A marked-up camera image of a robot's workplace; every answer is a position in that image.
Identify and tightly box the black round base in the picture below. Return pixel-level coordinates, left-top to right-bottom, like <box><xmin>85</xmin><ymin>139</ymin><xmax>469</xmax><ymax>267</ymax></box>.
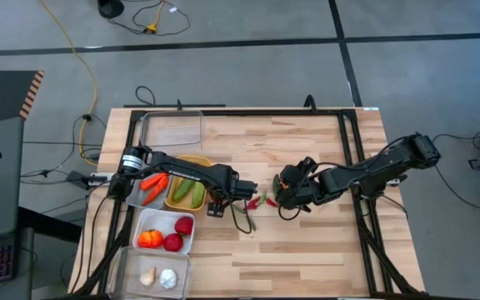
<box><xmin>97</xmin><ymin>0</ymin><xmax>125</xmax><ymax>19</ymax></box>

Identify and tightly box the black mat orange striped edge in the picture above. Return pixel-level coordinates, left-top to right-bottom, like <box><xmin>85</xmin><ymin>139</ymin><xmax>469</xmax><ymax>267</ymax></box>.
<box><xmin>0</xmin><ymin>69</ymin><xmax>46</xmax><ymax>128</ymax></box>

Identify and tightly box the yellow cable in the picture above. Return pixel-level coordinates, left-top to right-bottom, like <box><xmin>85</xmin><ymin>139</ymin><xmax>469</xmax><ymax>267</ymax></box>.
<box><xmin>38</xmin><ymin>0</ymin><xmax>99</xmax><ymax>156</ymax></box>

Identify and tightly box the white garlic bulb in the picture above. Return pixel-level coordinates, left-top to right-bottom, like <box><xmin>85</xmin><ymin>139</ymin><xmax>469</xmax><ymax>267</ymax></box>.
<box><xmin>158</xmin><ymin>267</ymin><xmax>179</xmax><ymax>290</ymax></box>

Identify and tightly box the pale green cucumber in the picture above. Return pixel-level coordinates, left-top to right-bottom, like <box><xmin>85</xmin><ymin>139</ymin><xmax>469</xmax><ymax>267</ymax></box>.
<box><xmin>190</xmin><ymin>182</ymin><xmax>207</xmax><ymax>209</ymax></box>

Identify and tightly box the white plastic bin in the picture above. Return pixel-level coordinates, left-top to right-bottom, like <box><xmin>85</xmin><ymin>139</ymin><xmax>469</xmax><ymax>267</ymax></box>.
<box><xmin>132</xmin><ymin>207</ymin><xmax>197</xmax><ymax>256</ymax></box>

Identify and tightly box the clear plastic bin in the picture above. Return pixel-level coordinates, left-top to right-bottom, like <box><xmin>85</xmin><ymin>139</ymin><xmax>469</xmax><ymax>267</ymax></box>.
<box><xmin>139</xmin><ymin>109</ymin><xmax>205</xmax><ymax>152</ymax></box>
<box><xmin>107</xmin><ymin>246</ymin><xmax>193</xmax><ymax>300</ymax></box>

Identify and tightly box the orange carrot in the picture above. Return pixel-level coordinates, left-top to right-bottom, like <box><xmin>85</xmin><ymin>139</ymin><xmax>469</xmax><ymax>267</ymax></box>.
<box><xmin>139</xmin><ymin>172</ymin><xmax>168</xmax><ymax>192</ymax></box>
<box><xmin>142</xmin><ymin>177</ymin><xmax>170</xmax><ymax>207</ymax></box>

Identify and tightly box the orange red tomato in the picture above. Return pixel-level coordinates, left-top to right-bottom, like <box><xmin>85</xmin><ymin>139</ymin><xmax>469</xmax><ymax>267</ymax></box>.
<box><xmin>137</xmin><ymin>229</ymin><xmax>165</xmax><ymax>250</ymax></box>

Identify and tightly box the black metal bar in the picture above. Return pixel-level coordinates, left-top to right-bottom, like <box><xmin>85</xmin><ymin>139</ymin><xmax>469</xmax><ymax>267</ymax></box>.
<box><xmin>122</xmin><ymin>98</ymin><xmax>227</xmax><ymax>109</ymax></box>

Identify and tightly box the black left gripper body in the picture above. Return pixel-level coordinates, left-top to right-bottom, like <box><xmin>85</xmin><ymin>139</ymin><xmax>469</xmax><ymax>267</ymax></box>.
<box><xmin>222</xmin><ymin>174</ymin><xmax>259</xmax><ymax>202</ymax></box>

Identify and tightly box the cream garlic clove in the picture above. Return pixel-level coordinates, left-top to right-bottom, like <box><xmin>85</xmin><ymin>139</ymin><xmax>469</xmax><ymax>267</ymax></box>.
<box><xmin>139</xmin><ymin>266</ymin><xmax>158</xmax><ymax>288</ymax></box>

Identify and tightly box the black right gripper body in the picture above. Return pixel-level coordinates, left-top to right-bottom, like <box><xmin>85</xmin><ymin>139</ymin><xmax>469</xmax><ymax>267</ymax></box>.
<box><xmin>279</xmin><ymin>156</ymin><xmax>323</xmax><ymax>212</ymax></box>

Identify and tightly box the black metal table frame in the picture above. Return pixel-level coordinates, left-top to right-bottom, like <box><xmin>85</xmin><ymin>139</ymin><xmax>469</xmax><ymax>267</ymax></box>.
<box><xmin>67</xmin><ymin>106</ymin><xmax>427</xmax><ymax>300</ymax></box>

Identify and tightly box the yellow plastic bin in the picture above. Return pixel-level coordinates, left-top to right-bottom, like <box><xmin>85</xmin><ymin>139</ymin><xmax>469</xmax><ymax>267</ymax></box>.
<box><xmin>163</xmin><ymin>154</ymin><xmax>213</xmax><ymax>212</ymax></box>

